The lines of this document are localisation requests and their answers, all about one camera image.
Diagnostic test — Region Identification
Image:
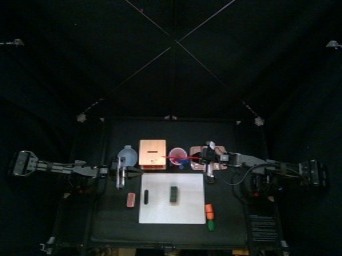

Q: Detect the red plastic knife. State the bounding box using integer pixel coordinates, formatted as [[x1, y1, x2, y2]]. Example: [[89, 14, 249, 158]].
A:
[[161, 154, 204, 160]]

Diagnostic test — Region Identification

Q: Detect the dark green sushi roll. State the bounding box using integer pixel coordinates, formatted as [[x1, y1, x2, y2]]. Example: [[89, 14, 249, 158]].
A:
[[169, 185, 180, 203]]

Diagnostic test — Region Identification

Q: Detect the pink plastic tray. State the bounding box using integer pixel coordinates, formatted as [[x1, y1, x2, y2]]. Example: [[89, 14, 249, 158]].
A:
[[189, 145, 229, 172]]

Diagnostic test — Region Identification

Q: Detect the blue plastic spoon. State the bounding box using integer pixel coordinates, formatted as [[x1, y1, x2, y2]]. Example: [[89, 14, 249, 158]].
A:
[[177, 159, 193, 170]]

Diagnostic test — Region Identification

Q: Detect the silver metal utensil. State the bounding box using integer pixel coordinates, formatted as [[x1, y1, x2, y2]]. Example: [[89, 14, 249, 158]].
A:
[[116, 157, 128, 190]]

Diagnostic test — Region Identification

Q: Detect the pale blue bowl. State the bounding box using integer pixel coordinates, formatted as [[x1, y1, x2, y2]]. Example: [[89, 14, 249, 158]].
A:
[[117, 144, 140, 168]]

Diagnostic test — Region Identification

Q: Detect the red plastic cup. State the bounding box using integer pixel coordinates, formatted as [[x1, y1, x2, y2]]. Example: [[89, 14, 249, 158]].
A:
[[168, 147, 190, 166]]

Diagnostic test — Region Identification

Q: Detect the light wooden box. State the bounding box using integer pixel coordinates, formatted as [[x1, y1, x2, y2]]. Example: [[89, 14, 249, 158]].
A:
[[138, 139, 169, 171]]

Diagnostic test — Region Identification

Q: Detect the pink rectangular toy piece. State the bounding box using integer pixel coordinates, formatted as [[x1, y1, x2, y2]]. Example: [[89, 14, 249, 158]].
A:
[[126, 192, 137, 209]]

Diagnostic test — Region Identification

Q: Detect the white cutting board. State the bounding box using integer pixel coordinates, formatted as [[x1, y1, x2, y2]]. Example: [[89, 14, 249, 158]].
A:
[[138, 172, 208, 225]]

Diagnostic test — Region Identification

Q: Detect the white printed label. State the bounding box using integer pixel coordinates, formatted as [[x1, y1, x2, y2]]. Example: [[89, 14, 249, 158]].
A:
[[248, 214, 280, 248]]

